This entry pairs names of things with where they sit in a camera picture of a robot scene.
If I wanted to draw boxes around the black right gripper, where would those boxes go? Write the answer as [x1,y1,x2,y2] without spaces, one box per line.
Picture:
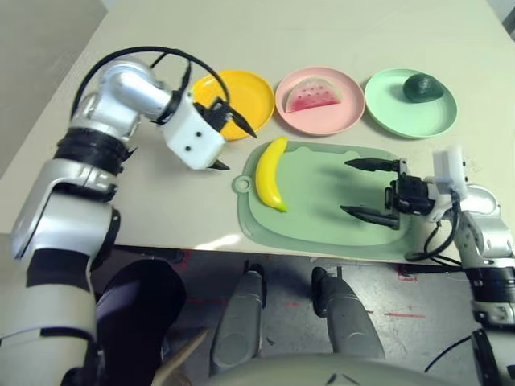
[340,158,434,230]

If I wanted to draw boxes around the red toy watermelon slice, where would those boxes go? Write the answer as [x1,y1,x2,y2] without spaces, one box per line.
[285,76,345,113]

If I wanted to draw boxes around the long black power cable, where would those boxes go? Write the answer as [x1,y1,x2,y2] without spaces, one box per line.
[424,336,474,375]

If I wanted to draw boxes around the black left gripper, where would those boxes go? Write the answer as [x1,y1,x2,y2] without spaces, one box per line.
[192,96,258,174]

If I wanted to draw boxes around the green silicone cutting mat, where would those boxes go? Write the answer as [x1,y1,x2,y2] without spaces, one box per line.
[232,140,415,261]

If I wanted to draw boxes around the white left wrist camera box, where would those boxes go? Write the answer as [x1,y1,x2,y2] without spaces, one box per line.
[160,90,225,170]

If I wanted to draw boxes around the grey right robot leg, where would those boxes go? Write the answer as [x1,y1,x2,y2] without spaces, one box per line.
[311,265,385,361]

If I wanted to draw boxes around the yellow plastic plate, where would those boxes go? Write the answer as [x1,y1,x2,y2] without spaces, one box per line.
[191,69,276,142]

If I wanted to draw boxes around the grey left robot leg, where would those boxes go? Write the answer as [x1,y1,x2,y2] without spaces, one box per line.
[208,263,267,377]

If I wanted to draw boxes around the wooden stick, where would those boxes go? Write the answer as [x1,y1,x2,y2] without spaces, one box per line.
[154,327,209,386]

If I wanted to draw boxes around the mint green plastic plate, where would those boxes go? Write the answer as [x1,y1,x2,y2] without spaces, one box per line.
[364,67,459,140]

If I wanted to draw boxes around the grey robot torso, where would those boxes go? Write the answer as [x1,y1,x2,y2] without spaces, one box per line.
[200,352,447,386]

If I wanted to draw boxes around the black left wrist camera cable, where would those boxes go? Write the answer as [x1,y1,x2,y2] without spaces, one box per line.
[72,46,233,121]

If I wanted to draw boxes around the dark green toy avocado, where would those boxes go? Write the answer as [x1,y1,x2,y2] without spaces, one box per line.
[403,73,443,102]

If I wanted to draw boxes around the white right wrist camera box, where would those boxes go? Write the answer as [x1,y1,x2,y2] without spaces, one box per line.
[432,145,470,194]

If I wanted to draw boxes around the yellow toy banana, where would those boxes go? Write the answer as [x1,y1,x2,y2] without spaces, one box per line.
[255,136,290,213]

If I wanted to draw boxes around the grey robot leg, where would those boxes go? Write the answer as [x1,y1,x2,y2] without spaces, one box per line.
[208,263,267,377]
[311,265,385,361]

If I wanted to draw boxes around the pink plastic plate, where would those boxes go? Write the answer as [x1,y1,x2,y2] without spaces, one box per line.
[274,68,365,136]

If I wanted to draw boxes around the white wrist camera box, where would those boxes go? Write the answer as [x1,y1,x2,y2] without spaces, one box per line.
[160,90,225,170]
[432,145,470,194]

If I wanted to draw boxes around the black padded stool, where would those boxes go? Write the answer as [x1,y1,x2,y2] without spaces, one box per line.
[92,259,187,386]

